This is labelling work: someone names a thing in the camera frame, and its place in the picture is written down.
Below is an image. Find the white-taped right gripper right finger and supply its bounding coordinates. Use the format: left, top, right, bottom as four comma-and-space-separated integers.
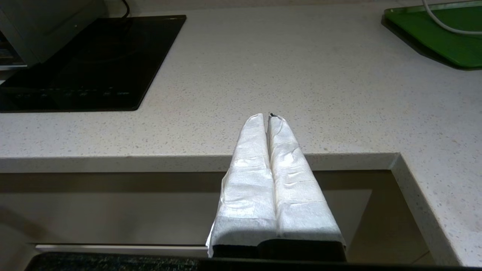
267, 113, 346, 250

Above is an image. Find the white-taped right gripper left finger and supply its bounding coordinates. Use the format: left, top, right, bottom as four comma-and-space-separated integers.
206, 113, 279, 259

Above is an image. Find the silver microwave oven body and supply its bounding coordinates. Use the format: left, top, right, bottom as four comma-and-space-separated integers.
0, 0, 110, 71

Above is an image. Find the beige cabinet front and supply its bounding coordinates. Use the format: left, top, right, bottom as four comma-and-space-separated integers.
0, 169, 433, 264

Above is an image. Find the black induction cooktop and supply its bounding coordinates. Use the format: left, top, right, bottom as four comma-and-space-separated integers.
0, 15, 187, 113

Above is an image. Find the green plastic tray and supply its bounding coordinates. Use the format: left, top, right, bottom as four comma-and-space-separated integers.
381, 0, 482, 71

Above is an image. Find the white charger cable with plug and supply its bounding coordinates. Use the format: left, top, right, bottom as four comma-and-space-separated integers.
422, 0, 482, 35

